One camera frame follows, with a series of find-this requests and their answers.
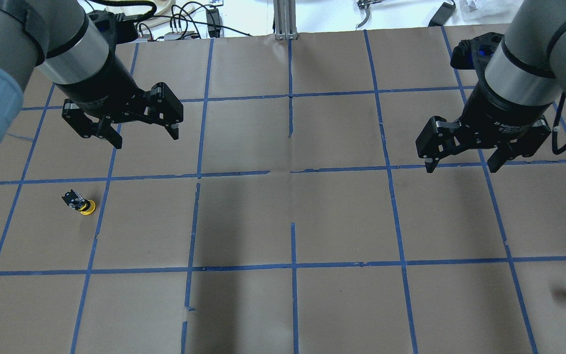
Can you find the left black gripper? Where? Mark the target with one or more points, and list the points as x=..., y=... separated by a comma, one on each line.
x=100, y=86

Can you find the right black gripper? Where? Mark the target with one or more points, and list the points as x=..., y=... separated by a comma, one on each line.
x=500, y=117

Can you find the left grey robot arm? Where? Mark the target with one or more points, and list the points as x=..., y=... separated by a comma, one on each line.
x=77, y=52

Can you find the black power adapter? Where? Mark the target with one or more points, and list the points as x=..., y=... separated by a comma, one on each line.
x=442, y=15

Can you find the brown paper table cover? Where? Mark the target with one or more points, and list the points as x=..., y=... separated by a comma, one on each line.
x=292, y=216

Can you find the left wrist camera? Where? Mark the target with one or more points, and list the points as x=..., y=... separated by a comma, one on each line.
x=116, y=28

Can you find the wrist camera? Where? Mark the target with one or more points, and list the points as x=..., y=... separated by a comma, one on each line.
x=467, y=53
x=116, y=28

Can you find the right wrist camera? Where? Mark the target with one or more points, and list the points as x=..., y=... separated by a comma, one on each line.
x=467, y=53

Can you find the aluminium frame post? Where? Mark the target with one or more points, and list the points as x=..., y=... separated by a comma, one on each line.
x=285, y=20

